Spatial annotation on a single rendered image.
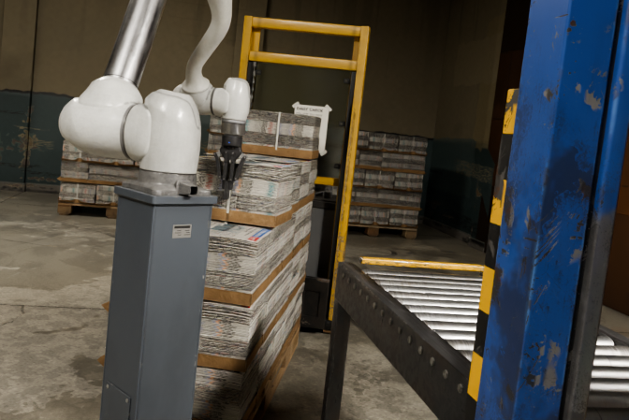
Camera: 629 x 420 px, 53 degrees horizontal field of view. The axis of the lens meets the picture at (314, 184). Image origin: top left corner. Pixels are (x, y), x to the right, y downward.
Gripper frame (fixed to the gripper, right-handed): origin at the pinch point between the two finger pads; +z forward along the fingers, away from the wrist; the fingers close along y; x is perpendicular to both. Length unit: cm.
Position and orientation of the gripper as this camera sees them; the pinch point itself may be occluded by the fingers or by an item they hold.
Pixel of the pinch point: (226, 189)
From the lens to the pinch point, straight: 239.3
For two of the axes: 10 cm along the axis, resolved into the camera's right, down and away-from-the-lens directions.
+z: -1.1, 9.9, 0.7
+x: -1.3, 0.6, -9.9
